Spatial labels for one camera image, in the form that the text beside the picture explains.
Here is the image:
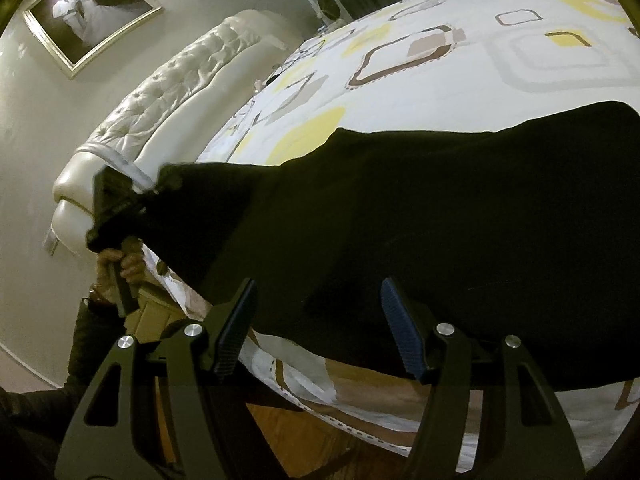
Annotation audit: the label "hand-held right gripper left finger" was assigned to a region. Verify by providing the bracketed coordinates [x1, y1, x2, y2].
[56, 277, 259, 480]

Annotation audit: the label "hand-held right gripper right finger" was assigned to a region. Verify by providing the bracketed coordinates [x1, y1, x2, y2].
[380, 276, 587, 480]

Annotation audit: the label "black pants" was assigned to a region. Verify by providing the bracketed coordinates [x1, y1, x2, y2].
[135, 101, 640, 392]

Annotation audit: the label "person's left forearm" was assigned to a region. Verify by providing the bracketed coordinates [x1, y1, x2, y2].
[64, 287, 132, 397]

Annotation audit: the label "person's left hand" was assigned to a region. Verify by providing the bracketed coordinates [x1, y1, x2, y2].
[97, 249, 147, 312]

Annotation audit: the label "white tufted headboard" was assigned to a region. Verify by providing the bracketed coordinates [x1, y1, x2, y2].
[50, 15, 292, 257]

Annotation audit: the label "person's dark clothing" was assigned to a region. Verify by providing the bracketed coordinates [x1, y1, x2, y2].
[0, 385, 73, 480]

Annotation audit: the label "bed with patterned sheet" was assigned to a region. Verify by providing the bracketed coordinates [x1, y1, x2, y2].
[155, 0, 640, 461]

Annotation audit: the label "small white fan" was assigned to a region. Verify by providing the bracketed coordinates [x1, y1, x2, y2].
[311, 0, 347, 27]

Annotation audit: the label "framed wall picture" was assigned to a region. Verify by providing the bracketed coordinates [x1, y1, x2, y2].
[22, 0, 164, 81]

